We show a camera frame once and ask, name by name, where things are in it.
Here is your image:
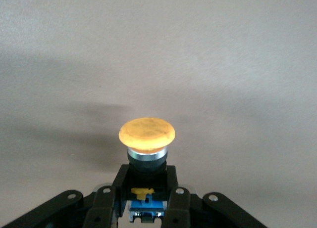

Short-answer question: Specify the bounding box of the brown table cover mat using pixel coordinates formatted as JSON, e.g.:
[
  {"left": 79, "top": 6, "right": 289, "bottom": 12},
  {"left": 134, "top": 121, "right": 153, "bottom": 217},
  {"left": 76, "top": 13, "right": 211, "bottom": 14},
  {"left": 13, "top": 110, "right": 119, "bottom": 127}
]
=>
[{"left": 0, "top": 0, "right": 317, "bottom": 228}]

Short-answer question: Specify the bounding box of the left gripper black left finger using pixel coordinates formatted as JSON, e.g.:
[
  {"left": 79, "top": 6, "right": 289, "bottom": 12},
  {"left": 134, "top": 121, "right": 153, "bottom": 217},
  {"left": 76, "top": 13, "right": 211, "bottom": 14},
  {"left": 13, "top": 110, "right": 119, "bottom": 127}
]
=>
[{"left": 0, "top": 165, "right": 129, "bottom": 228}]

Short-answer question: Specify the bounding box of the orange-yellow mushroom push button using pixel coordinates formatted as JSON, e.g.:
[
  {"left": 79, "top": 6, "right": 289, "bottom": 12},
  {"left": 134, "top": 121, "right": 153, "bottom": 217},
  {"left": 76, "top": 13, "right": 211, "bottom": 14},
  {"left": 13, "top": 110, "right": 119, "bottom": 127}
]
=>
[{"left": 118, "top": 117, "right": 176, "bottom": 225}]

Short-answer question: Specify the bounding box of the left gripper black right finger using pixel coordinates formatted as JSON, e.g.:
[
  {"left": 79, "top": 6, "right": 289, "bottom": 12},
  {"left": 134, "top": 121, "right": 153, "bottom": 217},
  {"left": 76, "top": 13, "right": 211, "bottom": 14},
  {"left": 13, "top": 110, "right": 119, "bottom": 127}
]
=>
[{"left": 160, "top": 165, "right": 268, "bottom": 228}]

